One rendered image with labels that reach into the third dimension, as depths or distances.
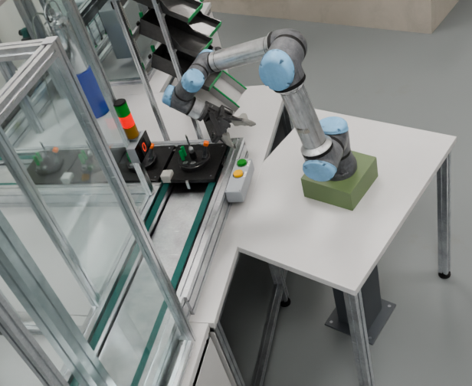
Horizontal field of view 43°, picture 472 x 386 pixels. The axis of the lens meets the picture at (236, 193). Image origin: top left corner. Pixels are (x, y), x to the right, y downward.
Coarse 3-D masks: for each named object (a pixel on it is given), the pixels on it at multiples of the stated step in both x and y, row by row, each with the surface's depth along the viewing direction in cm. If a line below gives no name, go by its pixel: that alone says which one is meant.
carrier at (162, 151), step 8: (152, 152) 270; (160, 152) 272; (168, 152) 270; (144, 160) 267; (152, 160) 265; (160, 160) 267; (168, 160) 267; (152, 168) 264; (160, 168) 263; (152, 176) 260
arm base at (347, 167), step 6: (348, 156) 229; (354, 156) 237; (342, 162) 229; (348, 162) 230; (354, 162) 232; (342, 168) 231; (348, 168) 231; (354, 168) 233; (336, 174) 231; (342, 174) 233; (348, 174) 231; (330, 180) 234; (336, 180) 233
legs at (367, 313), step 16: (448, 160) 257; (448, 176) 263; (448, 192) 269; (448, 208) 275; (448, 224) 282; (448, 240) 289; (448, 256) 296; (448, 272) 302; (368, 288) 276; (336, 304) 290; (352, 304) 214; (368, 304) 281; (384, 304) 299; (336, 320) 299; (352, 320) 221; (368, 320) 286; (384, 320) 292; (352, 336) 228; (368, 336) 288; (368, 352) 236; (368, 368) 241; (368, 384) 246
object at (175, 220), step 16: (160, 192) 254; (176, 192) 256; (192, 192) 254; (208, 192) 247; (144, 208) 247; (160, 208) 248; (176, 208) 249; (192, 208) 246; (160, 224) 243; (176, 224) 241; (192, 224) 234; (160, 240) 236; (176, 240) 234; (192, 240) 227; (160, 256) 230; (176, 256) 228; (176, 272) 217; (176, 288) 213
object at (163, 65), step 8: (160, 48) 263; (152, 56) 258; (160, 56) 267; (168, 56) 269; (184, 56) 268; (152, 64) 261; (160, 64) 260; (168, 64) 258; (184, 64) 267; (168, 72) 261; (184, 72) 257; (216, 72) 267; (208, 80) 263; (216, 80) 263; (208, 88) 258
